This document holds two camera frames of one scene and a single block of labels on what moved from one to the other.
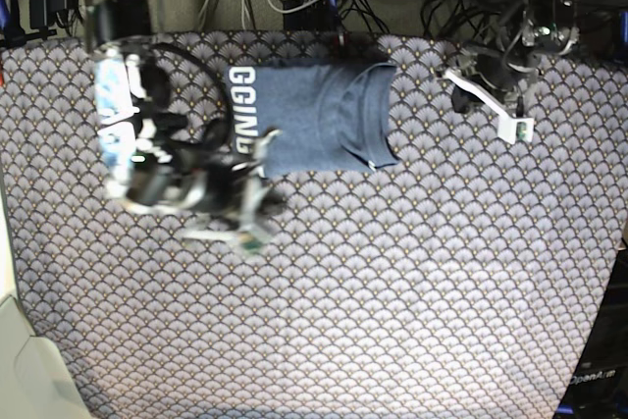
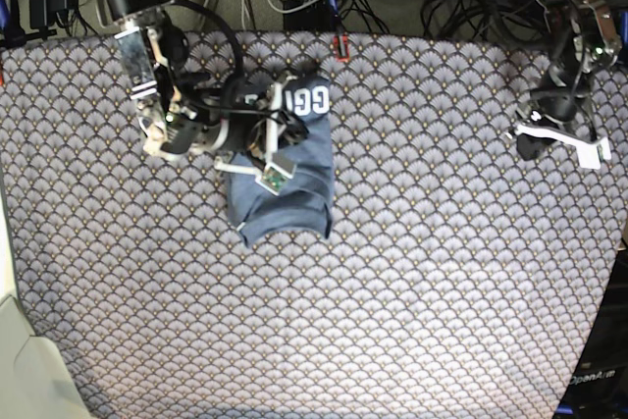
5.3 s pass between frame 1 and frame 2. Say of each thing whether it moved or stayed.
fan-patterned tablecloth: stayed
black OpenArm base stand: stayed
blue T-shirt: moved
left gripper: moved
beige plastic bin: stayed
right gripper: moved
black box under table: stayed
